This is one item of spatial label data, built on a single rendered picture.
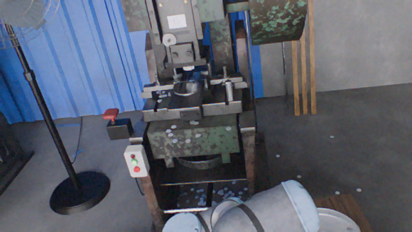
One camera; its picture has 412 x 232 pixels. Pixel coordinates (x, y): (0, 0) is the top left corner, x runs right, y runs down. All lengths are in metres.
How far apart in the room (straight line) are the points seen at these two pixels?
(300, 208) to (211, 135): 0.90
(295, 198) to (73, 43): 2.54
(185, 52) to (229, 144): 0.43
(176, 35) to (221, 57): 0.37
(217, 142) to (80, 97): 1.90
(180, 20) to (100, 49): 1.54
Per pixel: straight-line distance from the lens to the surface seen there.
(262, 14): 1.23
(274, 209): 0.72
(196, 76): 1.69
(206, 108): 1.61
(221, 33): 1.80
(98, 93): 3.20
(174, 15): 1.53
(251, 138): 1.51
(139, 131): 1.64
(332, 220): 1.52
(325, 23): 2.89
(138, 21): 1.52
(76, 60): 3.10
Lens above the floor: 1.47
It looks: 31 degrees down
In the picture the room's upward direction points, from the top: 10 degrees counter-clockwise
